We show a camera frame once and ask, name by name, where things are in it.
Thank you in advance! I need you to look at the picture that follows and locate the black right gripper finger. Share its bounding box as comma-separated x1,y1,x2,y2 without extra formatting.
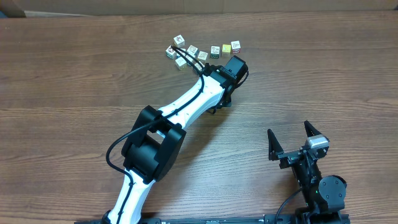
267,129,284,161
304,120,321,138

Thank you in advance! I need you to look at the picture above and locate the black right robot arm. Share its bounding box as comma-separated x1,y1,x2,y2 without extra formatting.
267,121,351,224

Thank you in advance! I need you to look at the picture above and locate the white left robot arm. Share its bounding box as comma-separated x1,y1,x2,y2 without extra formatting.
101,56,249,224

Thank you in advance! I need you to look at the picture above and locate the yellow top hand block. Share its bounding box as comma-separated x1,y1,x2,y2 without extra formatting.
221,44,231,57

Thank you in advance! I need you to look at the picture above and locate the green B letter block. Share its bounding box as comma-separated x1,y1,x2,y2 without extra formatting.
210,45,220,58

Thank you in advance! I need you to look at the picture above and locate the red number 3 block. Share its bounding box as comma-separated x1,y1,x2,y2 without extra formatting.
231,40,241,54

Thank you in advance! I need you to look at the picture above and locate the blue edged centre block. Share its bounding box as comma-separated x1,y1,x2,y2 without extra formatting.
185,54,195,67

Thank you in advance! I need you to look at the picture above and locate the blue edged block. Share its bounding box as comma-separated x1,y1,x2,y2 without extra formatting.
187,45,199,56
185,54,195,67

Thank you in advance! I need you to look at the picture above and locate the blue edged rear block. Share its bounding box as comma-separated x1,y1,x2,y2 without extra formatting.
187,45,199,56

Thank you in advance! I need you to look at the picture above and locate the yellow G letter block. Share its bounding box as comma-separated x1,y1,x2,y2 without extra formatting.
175,57,187,70

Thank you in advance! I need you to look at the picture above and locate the small rear centre block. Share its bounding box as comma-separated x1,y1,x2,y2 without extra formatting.
176,49,186,58

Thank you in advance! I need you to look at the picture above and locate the far rear cluster block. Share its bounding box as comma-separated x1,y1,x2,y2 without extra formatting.
173,35,185,48

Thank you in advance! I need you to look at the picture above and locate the far left cluster block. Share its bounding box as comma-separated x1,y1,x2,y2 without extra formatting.
165,45,177,60

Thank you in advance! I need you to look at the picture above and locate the brown cardboard backdrop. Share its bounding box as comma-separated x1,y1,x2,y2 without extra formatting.
1,0,397,17

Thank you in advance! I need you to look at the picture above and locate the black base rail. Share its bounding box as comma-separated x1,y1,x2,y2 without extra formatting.
75,214,351,224

